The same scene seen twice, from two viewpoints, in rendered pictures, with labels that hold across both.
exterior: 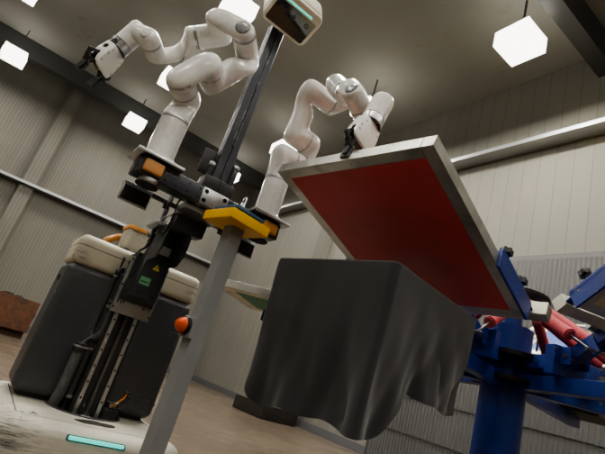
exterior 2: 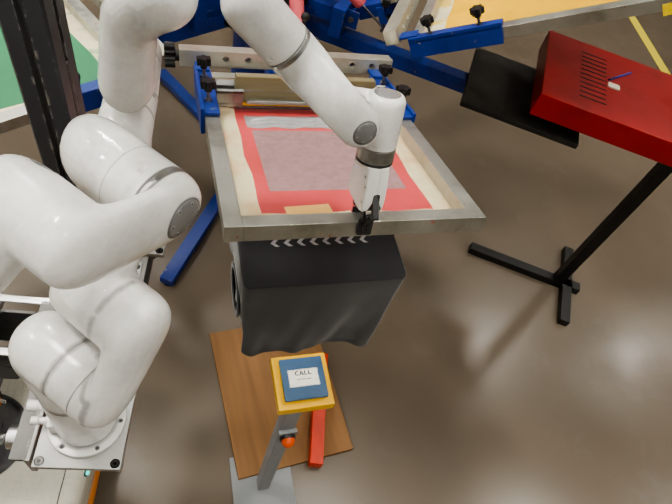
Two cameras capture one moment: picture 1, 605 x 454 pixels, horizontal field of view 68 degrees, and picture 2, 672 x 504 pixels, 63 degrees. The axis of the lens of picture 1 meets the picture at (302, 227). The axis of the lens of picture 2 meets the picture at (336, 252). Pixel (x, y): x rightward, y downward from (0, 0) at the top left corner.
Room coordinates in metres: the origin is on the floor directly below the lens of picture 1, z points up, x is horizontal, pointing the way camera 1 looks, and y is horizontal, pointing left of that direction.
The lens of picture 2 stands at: (1.04, 0.70, 2.14)
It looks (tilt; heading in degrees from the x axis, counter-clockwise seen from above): 52 degrees down; 284
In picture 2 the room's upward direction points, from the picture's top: 19 degrees clockwise
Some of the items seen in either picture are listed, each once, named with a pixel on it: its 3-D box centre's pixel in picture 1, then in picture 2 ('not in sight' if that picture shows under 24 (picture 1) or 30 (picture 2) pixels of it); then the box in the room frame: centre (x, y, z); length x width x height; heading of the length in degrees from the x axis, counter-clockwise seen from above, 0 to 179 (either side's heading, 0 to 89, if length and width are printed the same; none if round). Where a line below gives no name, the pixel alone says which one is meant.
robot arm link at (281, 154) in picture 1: (284, 166); (126, 139); (1.63, 0.14, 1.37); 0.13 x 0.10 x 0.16; 124
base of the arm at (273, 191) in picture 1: (268, 200); not in sight; (1.64, 0.16, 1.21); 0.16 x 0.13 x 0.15; 31
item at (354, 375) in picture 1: (312, 334); (314, 317); (1.24, -0.11, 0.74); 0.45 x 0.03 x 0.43; 42
